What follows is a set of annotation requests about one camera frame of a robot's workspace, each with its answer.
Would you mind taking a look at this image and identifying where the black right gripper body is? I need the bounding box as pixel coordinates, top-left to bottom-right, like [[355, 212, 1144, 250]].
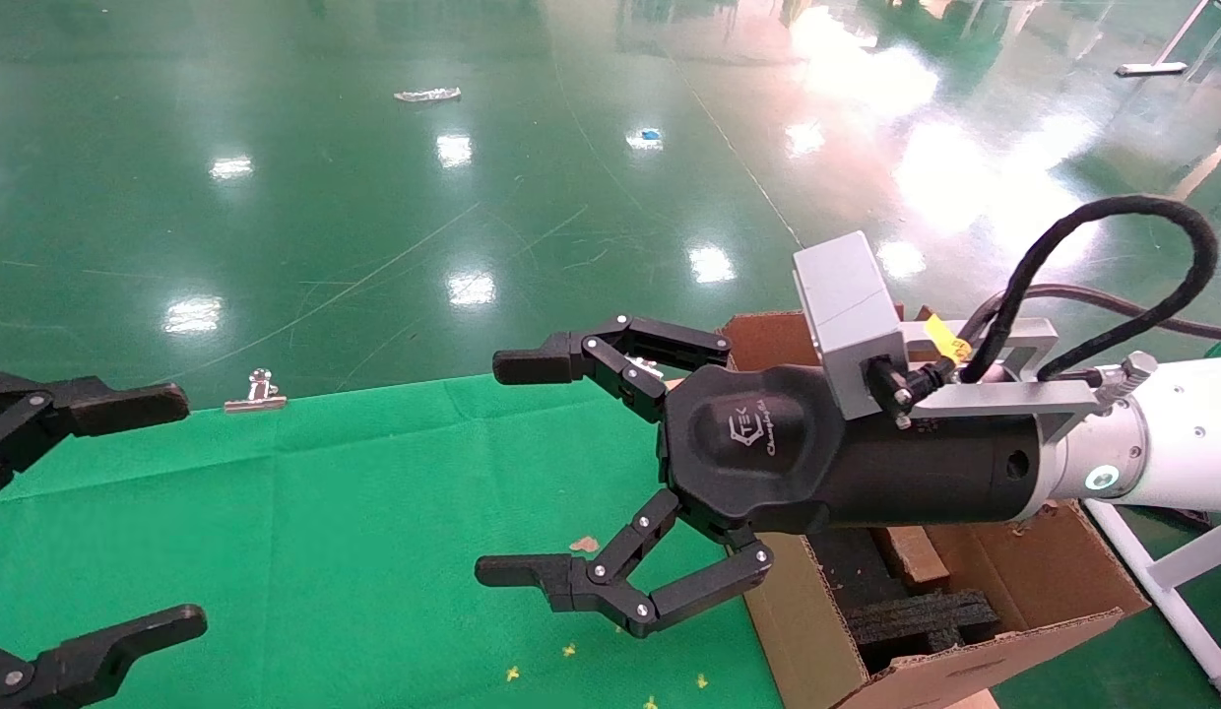
[[658, 364, 1050, 538]]

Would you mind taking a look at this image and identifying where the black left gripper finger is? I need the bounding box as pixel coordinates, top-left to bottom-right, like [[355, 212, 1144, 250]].
[[0, 604, 210, 709], [0, 370, 191, 503]]

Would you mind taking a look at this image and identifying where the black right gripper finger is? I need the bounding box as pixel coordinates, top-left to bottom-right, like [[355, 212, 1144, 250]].
[[492, 315, 733, 424], [475, 489, 775, 639]]

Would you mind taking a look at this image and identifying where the brown wooden block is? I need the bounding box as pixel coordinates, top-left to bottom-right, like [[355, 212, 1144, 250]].
[[871, 525, 951, 589]]

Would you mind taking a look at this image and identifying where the large open cardboard carton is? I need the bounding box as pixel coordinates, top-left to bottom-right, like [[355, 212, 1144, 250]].
[[719, 311, 1151, 709]]

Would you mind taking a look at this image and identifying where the silver binder clip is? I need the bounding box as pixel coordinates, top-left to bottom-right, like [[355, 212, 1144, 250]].
[[224, 368, 289, 413]]

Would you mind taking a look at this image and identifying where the green table cloth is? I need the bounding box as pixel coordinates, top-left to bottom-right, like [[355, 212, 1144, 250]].
[[0, 374, 784, 709]]

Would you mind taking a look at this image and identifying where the black foam insert block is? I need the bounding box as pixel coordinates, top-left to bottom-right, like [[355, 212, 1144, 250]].
[[845, 589, 1002, 676]]

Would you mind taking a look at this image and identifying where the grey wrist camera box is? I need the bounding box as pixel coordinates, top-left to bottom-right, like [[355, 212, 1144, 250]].
[[793, 230, 912, 422]]

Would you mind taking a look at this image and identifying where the yellow cable tag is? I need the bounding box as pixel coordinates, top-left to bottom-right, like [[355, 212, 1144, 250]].
[[924, 313, 974, 363]]

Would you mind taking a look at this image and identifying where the silver camera mount bracket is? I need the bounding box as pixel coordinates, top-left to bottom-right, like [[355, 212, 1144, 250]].
[[896, 317, 1158, 444]]

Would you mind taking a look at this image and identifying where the dark smooth cable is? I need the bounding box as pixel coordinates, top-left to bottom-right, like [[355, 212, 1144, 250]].
[[965, 284, 1221, 346]]

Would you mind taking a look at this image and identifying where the white pipe frame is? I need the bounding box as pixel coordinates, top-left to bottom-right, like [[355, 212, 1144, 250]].
[[1083, 497, 1221, 705]]

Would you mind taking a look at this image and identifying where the black braided cable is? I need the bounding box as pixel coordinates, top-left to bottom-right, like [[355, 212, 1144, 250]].
[[955, 195, 1219, 387]]

